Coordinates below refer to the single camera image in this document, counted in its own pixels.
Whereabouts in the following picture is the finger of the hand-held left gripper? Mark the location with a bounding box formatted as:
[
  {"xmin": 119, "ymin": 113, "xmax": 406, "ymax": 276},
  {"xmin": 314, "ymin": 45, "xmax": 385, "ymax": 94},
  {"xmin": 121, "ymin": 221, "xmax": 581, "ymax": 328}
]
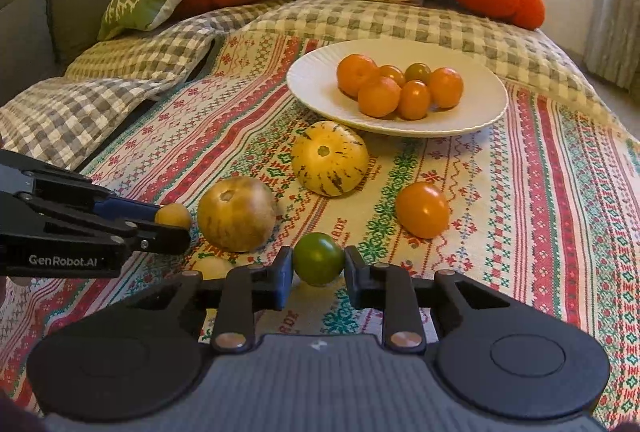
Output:
[
  {"xmin": 20, "ymin": 197, "xmax": 192, "ymax": 254},
  {"xmin": 5, "ymin": 151, "xmax": 161, "ymax": 223}
]

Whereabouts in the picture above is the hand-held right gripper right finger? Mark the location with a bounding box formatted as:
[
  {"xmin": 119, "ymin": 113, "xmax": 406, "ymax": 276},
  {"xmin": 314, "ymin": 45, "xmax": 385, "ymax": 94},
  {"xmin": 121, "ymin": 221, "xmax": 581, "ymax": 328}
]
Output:
[{"xmin": 344, "ymin": 246, "xmax": 518, "ymax": 353}]

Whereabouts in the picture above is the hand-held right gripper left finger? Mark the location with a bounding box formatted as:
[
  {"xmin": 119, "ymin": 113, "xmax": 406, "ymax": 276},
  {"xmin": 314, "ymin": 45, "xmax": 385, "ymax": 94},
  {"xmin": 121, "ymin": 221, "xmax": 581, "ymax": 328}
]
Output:
[{"xmin": 127, "ymin": 246, "xmax": 293, "ymax": 353}]

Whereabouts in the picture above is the small yellow-green round fruit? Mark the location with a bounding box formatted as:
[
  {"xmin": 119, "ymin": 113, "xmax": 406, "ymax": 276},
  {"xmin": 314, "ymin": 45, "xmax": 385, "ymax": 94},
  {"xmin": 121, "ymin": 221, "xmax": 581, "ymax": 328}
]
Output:
[
  {"xmin": 154, "ymin": 203, "xmax": 193, "ymax": 230},
  {"xmin": 191, "ymin": 255, "xmax": 236, "ymax": 280}
]

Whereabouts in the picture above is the dark green tomato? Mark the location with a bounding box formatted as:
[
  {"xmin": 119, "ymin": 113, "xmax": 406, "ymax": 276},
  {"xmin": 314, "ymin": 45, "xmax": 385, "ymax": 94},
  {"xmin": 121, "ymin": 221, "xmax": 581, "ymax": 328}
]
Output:
[{"xmin": 292, "ymin": 232, "xmax": 347, "ymax": 287}]

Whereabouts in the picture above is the tan round melon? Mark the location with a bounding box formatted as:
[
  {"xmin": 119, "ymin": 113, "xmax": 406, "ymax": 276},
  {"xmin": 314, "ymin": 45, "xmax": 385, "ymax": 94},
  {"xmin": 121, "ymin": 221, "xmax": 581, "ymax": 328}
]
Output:
[{"xmin": 196, "ymin": 175, "xmax": 277, "ymax": 253}]

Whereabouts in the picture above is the large tangerine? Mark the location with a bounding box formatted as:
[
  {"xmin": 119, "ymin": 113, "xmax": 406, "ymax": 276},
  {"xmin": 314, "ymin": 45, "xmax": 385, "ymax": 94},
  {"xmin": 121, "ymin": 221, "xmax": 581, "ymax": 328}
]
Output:
[
  {"xmin": 357, "ymin": 76, "xmax": 402, "ymax": 118},
  {"xmin": 336, "ymin": 54, "xmax": 381, "ymax": 98}
]

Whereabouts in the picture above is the orange tomato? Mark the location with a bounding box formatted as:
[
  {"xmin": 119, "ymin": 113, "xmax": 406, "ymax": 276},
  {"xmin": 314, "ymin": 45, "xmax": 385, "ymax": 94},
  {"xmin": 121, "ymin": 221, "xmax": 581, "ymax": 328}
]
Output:
[
  {"xmin": 396, "ymin": 80, "xmax": 432, "ymax": 121},
  {"xmin": 427, "ymin": 67, "xmax": 464, "ymax": 109},
  {"xmin": 395, "ymin": 181, "xmax": 451, "ymax": 239}
]

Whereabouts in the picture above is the white ribbed plate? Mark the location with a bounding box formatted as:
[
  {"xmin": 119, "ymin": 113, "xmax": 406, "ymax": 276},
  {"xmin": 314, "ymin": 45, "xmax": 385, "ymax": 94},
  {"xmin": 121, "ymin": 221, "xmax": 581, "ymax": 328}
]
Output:
[{"xmin": 286, "ymin": 38, "xmax": 509, "ymax": 138}]

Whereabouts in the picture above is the small tangerine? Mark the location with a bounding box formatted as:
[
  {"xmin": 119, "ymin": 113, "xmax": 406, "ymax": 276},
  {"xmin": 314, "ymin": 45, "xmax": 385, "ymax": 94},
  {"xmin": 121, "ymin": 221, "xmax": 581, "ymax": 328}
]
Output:
[{"xmin": 378, "ymin": 64, "xmax": 407, "ymax": 88}]

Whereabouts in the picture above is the olive yellow tomato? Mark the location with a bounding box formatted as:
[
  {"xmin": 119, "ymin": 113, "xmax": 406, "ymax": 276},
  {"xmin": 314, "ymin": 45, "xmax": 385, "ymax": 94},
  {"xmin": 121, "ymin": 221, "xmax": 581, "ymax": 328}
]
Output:
[{"xmin": 404, "ymin": 62, "xmax": 432, "ymax": 84}]

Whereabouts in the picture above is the grey checkered quilt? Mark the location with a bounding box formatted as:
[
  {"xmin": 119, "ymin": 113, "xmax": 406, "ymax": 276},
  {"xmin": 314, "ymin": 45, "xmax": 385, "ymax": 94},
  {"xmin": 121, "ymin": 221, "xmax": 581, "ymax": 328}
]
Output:
[{"xmin": 0, "ymin": 0, "xmax": 626, "ymax": 173}]

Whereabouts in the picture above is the yellow striped melon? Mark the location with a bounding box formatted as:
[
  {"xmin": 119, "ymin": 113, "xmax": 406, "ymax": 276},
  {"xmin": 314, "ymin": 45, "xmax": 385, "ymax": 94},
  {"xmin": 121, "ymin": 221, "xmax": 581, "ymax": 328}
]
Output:
[{"xmin": 290, "ymin": 121, "xmax": 370, "ymax": 197}]

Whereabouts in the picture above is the striped embroidered blanket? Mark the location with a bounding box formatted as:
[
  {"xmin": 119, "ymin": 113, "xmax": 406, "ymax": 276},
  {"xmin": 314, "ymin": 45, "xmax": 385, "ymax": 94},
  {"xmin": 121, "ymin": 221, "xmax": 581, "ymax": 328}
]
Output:
[{"xmin": 0, "ymin": 30, "xmax": 640, "ymax": 432}]

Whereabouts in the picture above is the grey-green sofa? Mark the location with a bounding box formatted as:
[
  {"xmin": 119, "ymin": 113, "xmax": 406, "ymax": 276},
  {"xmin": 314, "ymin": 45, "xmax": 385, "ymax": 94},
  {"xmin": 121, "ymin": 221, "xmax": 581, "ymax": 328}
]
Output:
[{"xmin": 0, "ymin": 0, "xmax": 166, "ymax": 108}]

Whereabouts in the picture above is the pale curtain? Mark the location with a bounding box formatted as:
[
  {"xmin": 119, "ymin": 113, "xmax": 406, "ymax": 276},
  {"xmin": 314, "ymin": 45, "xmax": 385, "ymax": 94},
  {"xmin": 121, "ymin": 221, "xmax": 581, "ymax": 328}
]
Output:
[{"xmin": 582, "ymin": 0, "xmax": 640, "ymax": 88}]

